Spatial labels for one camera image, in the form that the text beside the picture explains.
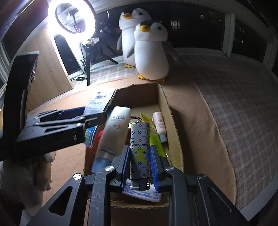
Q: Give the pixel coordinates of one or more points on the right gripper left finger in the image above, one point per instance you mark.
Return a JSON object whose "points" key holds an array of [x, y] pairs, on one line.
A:
{"points": [[86, 198]]}

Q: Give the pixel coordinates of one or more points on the black inline cable switch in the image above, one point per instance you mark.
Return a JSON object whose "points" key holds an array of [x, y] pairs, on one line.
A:
{"points": [[80, 79]]}

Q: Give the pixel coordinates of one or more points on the ring light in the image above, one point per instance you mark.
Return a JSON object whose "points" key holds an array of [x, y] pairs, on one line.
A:
{"points": [[72, 19]]}

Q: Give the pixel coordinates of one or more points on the small penguin plush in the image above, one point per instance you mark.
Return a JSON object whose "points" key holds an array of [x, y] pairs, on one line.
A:
{"points": [[151, 49]]}

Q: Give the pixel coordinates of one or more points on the white tube blue cap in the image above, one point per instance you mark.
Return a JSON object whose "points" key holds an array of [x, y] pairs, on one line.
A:
{"points": [[113, 138]]}

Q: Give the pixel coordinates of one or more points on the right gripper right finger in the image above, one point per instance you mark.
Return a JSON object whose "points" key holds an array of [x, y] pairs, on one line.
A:
{"points": [[193, 200]]}

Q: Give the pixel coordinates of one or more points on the blue white blister card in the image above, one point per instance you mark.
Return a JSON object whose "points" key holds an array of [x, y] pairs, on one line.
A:
{"points": [[98, 104]]}

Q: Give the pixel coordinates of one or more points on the black tripod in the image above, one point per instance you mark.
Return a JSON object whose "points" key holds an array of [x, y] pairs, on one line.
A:
{"points": [[91, 50]]}

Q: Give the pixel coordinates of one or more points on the left gloved hand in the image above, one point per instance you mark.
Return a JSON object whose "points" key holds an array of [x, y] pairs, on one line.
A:
{"points": [[24, 181]]}

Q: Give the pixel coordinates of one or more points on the cardboard box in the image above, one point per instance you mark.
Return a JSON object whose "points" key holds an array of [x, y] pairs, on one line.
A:
{"points": [[147, 99]]}

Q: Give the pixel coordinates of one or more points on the green tube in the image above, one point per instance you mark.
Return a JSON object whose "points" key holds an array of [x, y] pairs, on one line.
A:
{"points": [[154, 137]]}

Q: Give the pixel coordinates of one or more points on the red mesh object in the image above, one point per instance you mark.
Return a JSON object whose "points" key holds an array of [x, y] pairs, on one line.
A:
{"points": [[99, 135]]}

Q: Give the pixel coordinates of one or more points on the patterned tissue pack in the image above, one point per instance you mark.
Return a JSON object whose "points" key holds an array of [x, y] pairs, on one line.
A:
{"points": [[148, 195]]}

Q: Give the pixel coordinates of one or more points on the large penguin plush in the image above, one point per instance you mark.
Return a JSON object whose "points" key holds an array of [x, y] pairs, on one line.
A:
{"points": [[128, 20]]}

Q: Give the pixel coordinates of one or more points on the patterned lighter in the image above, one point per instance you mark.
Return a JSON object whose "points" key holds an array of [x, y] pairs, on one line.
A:
{"points": [[140, 156]]}

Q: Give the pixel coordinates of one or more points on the pink small bottle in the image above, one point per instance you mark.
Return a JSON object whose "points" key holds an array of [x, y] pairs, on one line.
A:
{"points": [[160, 126]]}

